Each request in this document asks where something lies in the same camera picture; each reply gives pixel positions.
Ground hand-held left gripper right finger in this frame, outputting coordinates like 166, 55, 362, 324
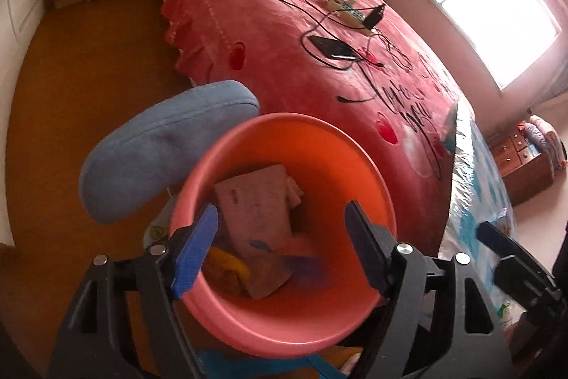
345, 200, 515, 379

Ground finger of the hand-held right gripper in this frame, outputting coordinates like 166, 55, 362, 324
475, 220, 562, 311

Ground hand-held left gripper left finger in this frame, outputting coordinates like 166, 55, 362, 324
48, 205, 219, 379

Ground red yellow snack packet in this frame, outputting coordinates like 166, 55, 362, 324
203, 247, 251, 297

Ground tan biscuit packet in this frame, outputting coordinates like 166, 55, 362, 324
242, 255, 294, 300

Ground white printed paper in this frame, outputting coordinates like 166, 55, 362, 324
213, 164, 305, 258

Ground orange plastic bucket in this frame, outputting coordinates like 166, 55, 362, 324
169, 113, 398, 358

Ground blue checkered tablecloth table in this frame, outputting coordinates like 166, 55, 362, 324
437, 101, 526, 331

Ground wooden drawer chest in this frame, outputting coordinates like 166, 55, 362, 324
487, 129, 557, 209

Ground blue chair backrest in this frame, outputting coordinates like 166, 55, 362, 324
79, 80, 261, 226

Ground folded quilts on chest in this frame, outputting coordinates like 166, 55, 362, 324
517, 115, 568, 172

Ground blue cloth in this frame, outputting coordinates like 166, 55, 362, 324
197, 350, 338, 379

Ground black smartphone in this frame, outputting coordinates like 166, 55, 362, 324
309, 35, 358, 61

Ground bed with pink printed blanket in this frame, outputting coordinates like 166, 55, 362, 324
153, 0, 464, 255

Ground black charger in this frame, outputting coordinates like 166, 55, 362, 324
365, 4, 388, 30

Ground white power strip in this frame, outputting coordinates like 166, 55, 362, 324
327, 0, 376, 34

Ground window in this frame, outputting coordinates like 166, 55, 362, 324
428, 0, 563, 91

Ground black charging cable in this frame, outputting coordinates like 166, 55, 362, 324
252, 0, 391, 71

